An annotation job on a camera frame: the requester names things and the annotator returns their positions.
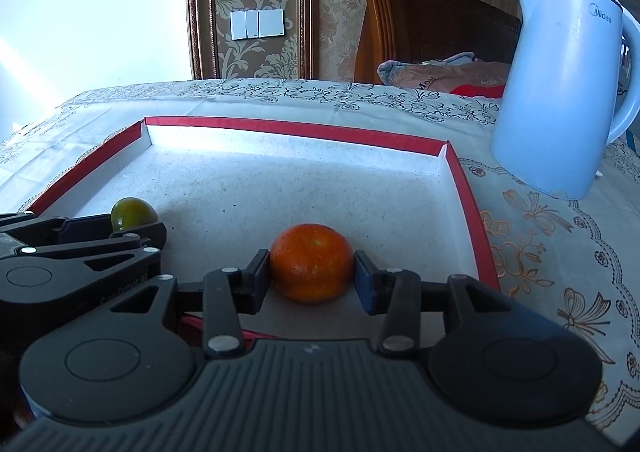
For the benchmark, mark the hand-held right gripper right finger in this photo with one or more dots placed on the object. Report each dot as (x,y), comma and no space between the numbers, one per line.
(363,282)

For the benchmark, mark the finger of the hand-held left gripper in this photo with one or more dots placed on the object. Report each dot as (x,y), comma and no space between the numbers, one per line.
(145,237)
(85,226)

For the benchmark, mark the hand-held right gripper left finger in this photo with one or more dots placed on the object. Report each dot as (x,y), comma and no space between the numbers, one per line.
(260,279)

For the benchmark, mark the green tangerine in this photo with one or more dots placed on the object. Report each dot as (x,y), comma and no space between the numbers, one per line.
(132,212)

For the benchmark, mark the orange tangerine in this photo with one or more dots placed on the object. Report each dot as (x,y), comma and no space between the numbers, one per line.
(311,262)

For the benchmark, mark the red shallow cardboard box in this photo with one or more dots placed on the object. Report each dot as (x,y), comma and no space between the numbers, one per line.
(300,182)

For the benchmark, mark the white floral tablecloth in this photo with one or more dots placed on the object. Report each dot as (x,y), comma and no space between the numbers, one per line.
(540,242)

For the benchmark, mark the pink and grey blanket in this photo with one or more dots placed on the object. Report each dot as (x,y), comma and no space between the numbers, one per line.
(440,72)

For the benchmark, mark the red cloth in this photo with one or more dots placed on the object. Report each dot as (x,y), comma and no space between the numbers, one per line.
(480,91)

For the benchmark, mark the light blue electric kettle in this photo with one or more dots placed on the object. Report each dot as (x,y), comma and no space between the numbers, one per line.
(550,92)

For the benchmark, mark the white wall light switch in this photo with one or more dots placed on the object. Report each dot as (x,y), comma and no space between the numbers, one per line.
(257,24)

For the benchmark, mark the brown wall moulding frame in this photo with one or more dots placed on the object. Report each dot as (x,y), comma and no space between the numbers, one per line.
(305,7)

